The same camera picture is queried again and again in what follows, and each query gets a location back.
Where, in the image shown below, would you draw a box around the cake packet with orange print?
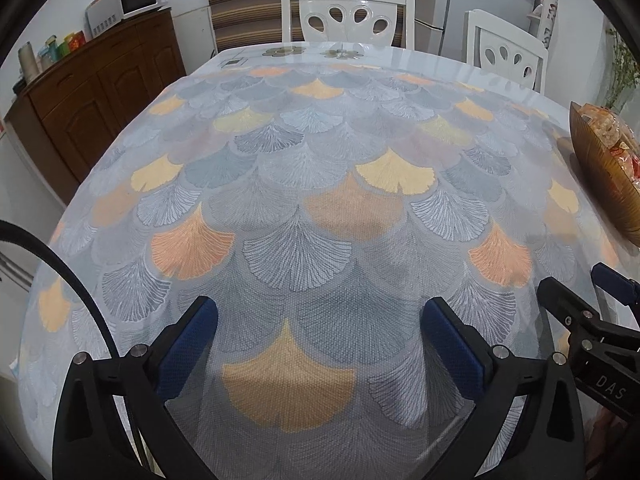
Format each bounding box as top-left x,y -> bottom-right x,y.
580,105 -> 624,149

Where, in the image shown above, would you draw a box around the white microwave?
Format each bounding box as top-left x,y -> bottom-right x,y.
85,0 -> 166,39

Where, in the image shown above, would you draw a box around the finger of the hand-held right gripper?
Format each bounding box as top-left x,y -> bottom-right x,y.
537,277 -> 601,358
591,262 -> 640,311

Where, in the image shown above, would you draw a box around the dried flowers in vase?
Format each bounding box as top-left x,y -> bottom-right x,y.
606,34 -> 640,112

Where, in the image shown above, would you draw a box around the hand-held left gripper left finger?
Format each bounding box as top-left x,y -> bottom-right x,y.
52,296 -> 219,480

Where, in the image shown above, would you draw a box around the brown wooden cabinet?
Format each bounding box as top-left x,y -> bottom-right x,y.
3,7 -> 187,206

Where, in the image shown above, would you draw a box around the black cable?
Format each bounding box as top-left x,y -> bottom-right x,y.
0,219 -> 153,467

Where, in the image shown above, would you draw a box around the white chair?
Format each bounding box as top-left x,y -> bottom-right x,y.
280,0 -> 416,52
462,8 -> 550,94

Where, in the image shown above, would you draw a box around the white small cabinet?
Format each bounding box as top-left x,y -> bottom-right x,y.
172,5 -> 219,77

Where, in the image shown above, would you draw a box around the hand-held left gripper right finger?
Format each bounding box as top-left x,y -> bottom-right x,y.
422,296 -> 596,480

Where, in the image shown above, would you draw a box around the silver refrigerator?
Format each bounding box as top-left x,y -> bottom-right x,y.
407,0 -> 544,57

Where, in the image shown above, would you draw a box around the brown ribbed glass bowl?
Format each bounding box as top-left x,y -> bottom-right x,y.
569,101 -> 640,249

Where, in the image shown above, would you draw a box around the white thread cone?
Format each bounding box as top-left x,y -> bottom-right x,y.
18,42 -> 42,84

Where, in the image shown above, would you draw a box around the bread packet red-white edge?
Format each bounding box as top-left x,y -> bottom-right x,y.
607,139 -> 640,182

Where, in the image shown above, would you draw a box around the white printed hanging cloth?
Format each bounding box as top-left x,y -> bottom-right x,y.
529,0 -> 559,52

